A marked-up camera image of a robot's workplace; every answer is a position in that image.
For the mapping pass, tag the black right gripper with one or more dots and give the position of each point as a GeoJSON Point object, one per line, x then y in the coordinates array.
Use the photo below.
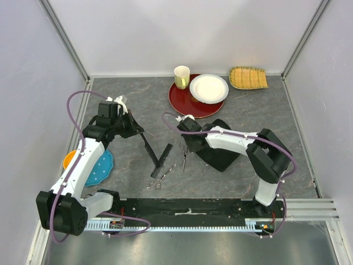
{"type": "Point", "coordinates": [191, 148]}

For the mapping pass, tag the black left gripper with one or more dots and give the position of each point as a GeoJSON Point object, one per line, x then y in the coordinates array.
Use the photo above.
{"type": "Point", "coordinates": [134, 128]}

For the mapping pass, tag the silver thinning scissors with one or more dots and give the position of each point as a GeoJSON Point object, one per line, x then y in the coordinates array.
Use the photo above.
{"type": "Point", "coordinates": [184, 149]}

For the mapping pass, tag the black zip tool case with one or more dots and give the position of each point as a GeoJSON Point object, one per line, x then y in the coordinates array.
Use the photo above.
{"type": "Point", "coordinates": [219, 159]}

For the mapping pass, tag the silver hair scissors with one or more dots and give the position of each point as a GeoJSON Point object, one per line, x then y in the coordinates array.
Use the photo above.
{"type": "Point", "coordinates": [157, 184]}

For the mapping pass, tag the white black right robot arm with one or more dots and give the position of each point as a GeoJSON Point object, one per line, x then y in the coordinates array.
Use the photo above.
{"type": "Point", "coordinates": [219, 146]}

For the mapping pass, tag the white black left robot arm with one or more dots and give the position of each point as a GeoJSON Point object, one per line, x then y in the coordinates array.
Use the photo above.
{"type": "Point", "coordinates": [61, 209]}

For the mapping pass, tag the black hair comb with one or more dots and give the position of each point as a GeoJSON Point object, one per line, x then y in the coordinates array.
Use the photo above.
{"type": "Point", "coordinates": [161, 161]}

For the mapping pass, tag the red round lacquer tray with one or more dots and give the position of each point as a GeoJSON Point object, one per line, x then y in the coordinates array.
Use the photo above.
{"type": "Point", "coordinates": [184, 103]}

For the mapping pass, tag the blue dotted plate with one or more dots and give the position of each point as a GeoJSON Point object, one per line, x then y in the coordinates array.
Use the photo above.
{"type": "Point", "coordinates": [101, 170]}

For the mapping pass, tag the white paper plate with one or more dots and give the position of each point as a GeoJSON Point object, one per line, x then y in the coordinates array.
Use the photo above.
{"type": "Point", "coordinates": [209, 88]}

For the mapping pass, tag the pale yellow ceramic mug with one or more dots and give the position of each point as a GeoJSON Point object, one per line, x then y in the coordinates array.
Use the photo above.
{"type": "Point", "coordinates": [182, 77]}

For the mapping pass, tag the orange plastic bowl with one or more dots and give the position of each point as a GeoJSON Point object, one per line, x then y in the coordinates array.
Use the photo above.
{"type": "Point", "coordinates": [68, 159]}

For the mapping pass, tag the yellow woven bamboo tray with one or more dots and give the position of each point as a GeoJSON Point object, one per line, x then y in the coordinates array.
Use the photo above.
{"type": "Point", "coordinates": [248, 78]}

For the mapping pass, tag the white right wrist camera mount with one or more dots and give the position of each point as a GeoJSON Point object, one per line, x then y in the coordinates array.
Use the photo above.
{"type": "Point", "coordinates": [182, 118]}

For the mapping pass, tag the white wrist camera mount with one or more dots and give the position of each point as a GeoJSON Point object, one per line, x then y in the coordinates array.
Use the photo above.
{"type": "Point", "coordinates": [121, 101]}
{"type": "Point", "coordinates": [182, 118]}

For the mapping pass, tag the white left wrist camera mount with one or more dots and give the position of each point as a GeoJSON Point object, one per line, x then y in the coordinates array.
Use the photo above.
{"type": "Point", "coordinates": [121, 101]}

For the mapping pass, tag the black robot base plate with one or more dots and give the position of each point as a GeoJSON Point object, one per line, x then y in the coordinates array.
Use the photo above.
{"type": "Point", "coordinates": [198, 211]}

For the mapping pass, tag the slotted grey cable duct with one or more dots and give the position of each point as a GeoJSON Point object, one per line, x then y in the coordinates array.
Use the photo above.
{"type": "Point", "coordinates": [116, 225]}

